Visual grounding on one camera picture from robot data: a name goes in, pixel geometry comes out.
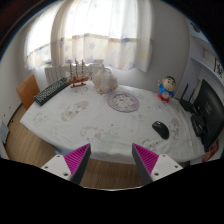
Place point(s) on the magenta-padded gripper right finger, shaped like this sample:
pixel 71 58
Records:
pixel 163 165

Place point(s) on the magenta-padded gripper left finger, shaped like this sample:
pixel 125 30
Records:
pixel 59 164

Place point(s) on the black computer mouse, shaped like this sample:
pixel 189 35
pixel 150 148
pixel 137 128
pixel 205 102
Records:
pixel 160 129

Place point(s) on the round purple printed mouse pad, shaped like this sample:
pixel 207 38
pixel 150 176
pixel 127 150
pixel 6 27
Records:
pixel 122 101

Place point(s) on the red box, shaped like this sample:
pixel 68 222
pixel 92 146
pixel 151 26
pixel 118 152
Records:
pixel 211 153

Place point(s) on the white printed tablecloth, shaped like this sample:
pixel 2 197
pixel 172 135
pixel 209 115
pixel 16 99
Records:
pixel 100 130

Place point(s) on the black pouch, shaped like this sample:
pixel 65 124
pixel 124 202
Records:
pixel 198 125

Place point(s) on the black router with antennas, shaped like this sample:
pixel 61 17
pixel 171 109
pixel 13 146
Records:
pixel 186 105

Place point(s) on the black computer monitor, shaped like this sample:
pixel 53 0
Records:
pixel 211 110

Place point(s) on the black computer keyboard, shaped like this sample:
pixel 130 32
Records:
pixel 50 91

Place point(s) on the cartoon boy figure clock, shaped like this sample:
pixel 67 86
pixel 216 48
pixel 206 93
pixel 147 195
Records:
pixel 166 90

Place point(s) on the brown wooden chair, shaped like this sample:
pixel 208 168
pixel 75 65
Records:
pixel 27 91

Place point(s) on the wooden model sailing ship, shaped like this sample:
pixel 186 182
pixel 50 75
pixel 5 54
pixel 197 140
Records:
pixel 78 79

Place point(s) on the white radiator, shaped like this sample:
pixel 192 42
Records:
pixel 53 74

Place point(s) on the white jug with lace cover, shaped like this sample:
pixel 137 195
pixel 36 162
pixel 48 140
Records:
pixel 104 81

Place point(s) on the white star-print curtain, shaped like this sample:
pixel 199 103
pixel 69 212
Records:
pixel 100 36

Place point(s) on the white wall shelf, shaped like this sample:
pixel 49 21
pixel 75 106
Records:
pixel 206 65

